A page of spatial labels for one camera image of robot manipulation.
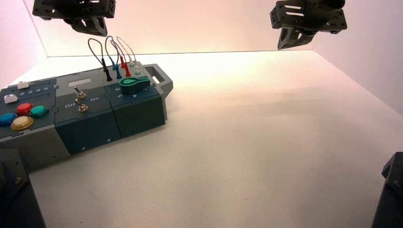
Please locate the white slider cap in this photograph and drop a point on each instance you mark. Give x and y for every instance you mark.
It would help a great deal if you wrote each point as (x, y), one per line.
(10, 98)
(23, 84)

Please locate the red round push button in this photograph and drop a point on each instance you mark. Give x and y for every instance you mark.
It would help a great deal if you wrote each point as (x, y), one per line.
(24, 109)

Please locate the green round push button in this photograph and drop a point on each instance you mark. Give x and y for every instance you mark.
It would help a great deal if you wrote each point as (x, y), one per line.
(39, 112)

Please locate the green black rotary knob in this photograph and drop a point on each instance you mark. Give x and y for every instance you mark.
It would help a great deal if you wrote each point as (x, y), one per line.
(133, 84)

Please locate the yellow round push button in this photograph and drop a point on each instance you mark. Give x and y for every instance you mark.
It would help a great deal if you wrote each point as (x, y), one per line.
(22, 123)

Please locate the metal toggle switch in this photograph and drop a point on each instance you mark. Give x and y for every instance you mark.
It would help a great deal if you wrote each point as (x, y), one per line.
(82, 106)
(80, 93)

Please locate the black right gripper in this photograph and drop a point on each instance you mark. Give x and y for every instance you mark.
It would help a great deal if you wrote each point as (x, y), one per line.
(311, 19)

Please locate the blue round push button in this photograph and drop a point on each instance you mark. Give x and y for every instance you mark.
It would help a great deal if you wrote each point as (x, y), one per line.
(7, 119)

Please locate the blue grey control panel box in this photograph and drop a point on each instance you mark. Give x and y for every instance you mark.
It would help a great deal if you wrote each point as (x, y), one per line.
(91, 126)

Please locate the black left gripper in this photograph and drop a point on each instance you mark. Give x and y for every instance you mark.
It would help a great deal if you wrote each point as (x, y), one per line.
(72, 8)

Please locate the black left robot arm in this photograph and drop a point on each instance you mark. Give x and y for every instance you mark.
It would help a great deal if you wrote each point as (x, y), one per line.
(15, 195)

